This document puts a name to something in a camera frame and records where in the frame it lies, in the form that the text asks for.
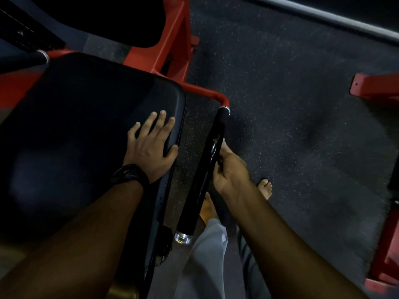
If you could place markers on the person's left hand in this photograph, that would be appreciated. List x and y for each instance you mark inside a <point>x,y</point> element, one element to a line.
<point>146,152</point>

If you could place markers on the person's right hand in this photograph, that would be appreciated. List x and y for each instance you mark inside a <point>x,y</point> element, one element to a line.
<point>232,174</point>

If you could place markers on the person's right fingers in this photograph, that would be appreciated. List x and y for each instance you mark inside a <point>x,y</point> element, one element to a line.
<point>223,154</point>

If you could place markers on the person's left middle finger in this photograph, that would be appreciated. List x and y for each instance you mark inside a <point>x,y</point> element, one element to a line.
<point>159,122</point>

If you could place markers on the person's left little finger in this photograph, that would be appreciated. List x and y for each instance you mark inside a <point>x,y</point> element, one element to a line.
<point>133,131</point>

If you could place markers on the person's left thumb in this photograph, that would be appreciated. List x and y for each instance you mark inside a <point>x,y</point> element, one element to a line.
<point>172,154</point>

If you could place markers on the person's right forearm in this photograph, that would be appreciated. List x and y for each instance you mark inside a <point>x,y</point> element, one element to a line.
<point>280,245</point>

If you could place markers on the person's left forearm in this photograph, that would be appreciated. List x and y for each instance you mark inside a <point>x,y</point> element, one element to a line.
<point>81,236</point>

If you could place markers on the black wristwatch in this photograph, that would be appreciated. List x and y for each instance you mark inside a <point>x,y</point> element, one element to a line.
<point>132,174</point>

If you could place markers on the person's right foot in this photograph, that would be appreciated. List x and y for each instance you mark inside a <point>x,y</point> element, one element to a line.
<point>265,188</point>

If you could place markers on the person's foot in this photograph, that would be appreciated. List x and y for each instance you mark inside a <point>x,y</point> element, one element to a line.
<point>265,188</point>
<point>208,211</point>

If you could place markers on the black padded seat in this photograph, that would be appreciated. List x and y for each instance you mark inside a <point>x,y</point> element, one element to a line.
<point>78,143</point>

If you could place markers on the person's left foot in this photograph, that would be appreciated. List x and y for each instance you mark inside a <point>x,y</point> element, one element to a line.
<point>208,211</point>

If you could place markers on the grey trousers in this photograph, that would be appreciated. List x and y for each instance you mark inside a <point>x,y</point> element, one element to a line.
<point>205,264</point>

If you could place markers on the black padded backrest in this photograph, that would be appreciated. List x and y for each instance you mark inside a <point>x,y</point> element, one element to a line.
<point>103,18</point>

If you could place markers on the grey metal bar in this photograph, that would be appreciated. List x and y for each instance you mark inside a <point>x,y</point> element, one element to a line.
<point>321,17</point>

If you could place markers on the red metal machine base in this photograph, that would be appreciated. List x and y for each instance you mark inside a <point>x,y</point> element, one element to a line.
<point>385,255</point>

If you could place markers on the red gym machine frame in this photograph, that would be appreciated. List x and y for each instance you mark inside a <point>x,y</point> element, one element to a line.
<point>168,43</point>

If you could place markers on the red metal frame foot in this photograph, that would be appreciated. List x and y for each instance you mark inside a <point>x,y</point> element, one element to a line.
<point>374,85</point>

